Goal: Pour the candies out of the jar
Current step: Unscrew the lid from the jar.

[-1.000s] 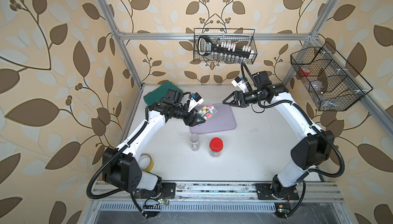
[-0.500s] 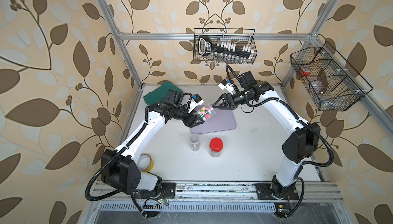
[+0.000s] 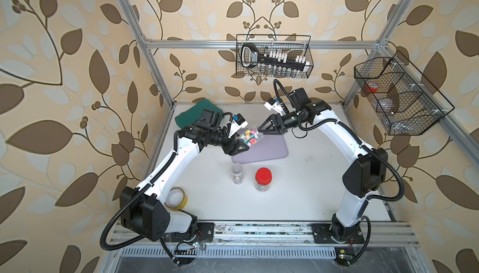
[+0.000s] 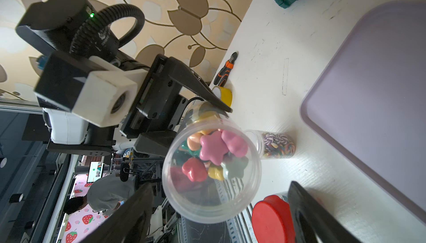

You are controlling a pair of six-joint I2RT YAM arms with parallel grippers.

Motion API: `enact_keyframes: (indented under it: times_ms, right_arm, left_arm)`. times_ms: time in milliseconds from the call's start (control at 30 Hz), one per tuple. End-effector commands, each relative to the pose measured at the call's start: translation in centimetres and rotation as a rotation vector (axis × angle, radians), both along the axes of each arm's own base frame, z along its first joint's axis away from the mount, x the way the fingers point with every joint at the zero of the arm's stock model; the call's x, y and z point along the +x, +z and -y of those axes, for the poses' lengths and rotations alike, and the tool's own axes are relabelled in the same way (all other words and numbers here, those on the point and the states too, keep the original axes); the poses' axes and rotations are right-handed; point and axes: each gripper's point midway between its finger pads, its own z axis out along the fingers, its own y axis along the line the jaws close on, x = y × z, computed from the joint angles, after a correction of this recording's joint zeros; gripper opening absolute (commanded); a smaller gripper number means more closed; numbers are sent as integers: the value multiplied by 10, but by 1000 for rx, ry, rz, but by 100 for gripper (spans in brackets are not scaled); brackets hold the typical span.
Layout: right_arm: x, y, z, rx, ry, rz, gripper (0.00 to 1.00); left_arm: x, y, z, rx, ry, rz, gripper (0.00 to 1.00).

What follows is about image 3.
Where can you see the lilac plastic tray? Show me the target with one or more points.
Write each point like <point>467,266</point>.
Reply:
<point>270,147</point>

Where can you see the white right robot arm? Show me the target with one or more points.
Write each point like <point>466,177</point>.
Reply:
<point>367,165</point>

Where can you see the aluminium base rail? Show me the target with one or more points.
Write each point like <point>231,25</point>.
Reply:
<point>282,240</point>

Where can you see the black wire basket back wall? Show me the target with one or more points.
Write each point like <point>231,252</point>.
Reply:
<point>293,40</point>

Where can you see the black wire basket wall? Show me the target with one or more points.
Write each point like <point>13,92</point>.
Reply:
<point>293,40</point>
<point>408,102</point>

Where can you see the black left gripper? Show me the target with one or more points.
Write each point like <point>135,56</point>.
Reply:
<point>231,147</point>

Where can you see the black socket set holder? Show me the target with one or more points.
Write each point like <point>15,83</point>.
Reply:
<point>257,55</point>

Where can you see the open clear jar of candies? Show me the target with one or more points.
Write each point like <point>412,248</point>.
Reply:
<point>237,173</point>

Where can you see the aluminium frame post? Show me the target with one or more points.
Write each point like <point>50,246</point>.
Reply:
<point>374,25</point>

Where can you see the yellow tape roll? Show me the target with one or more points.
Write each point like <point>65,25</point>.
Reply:
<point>177,199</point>

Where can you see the black wire basket right wall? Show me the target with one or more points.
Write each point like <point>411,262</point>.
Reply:
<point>408,102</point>

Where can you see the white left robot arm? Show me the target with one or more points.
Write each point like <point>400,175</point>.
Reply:
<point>143,209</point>

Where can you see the green plastic block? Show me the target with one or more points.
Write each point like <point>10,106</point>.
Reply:
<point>189,116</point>

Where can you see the clear jar of star candies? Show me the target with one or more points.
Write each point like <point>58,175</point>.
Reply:
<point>250,136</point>

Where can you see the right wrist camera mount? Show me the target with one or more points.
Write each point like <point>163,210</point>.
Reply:
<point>280,101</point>

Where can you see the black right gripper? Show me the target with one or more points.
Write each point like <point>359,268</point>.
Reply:
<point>277,128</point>

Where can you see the red lidded jar in basket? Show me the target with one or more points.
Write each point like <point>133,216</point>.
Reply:
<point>371,87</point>

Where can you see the red lidded clear jar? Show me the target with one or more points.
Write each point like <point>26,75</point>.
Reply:
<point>263,179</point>

